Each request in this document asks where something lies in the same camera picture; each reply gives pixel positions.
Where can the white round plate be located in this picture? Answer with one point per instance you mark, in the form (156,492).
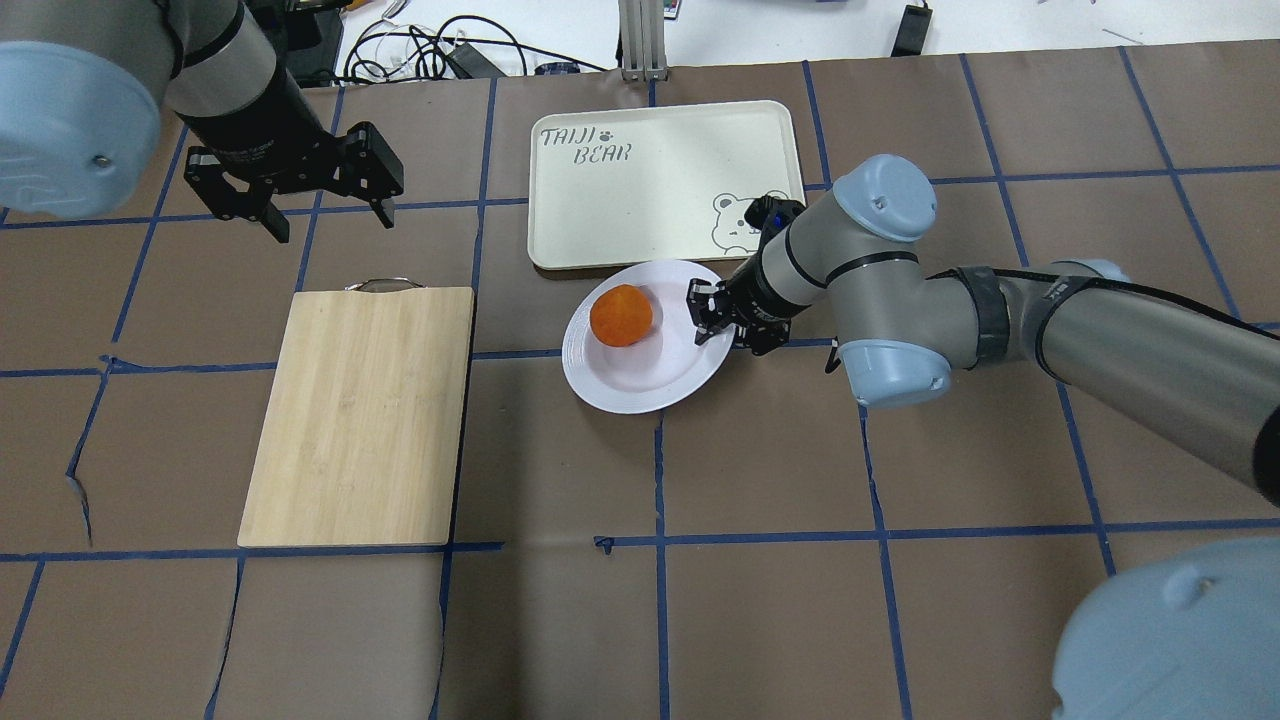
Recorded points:
(662,368)

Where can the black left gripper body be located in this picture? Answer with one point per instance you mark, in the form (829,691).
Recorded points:
(272,123)

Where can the orange fruit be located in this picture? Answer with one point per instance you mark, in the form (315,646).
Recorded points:
(621,317)

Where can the aluminium frame post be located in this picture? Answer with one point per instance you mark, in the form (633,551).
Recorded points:
(643,41)

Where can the cream bear tray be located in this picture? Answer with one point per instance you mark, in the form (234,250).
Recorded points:
(628,186)

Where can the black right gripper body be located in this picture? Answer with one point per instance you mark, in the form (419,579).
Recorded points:
(746,291)

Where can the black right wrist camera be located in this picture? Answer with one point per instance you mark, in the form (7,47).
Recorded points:
(769,215)

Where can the wooden cutting board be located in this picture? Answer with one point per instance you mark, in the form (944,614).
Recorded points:
(361,440)

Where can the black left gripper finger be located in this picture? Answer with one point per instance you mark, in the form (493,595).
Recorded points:
(369,170)
(228,197)

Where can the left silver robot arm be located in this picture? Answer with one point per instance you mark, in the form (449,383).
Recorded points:
(83,84)

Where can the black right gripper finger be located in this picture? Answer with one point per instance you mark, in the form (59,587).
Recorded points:
(761,338)
(710,307)

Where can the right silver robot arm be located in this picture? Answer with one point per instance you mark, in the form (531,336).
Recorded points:
(1191,637)

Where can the black power adapter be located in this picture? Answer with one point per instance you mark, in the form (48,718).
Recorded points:
(913,30)

